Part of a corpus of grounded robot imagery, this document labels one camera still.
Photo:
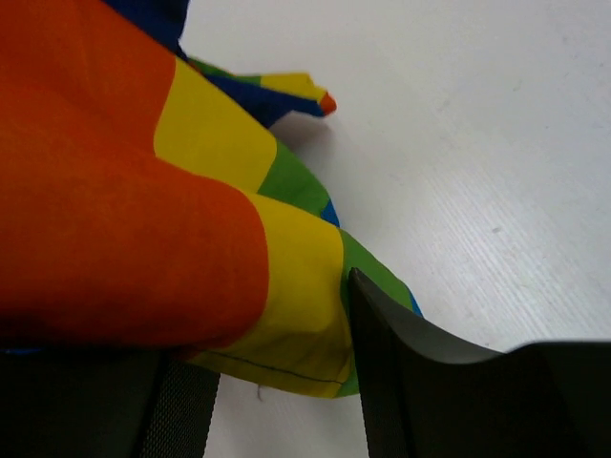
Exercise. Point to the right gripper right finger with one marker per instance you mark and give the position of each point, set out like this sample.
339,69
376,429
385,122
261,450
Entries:
427,393

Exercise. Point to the rainbow striped shorts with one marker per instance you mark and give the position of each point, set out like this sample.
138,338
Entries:
146,203

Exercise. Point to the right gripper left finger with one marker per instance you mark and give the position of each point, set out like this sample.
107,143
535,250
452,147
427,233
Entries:
104,404

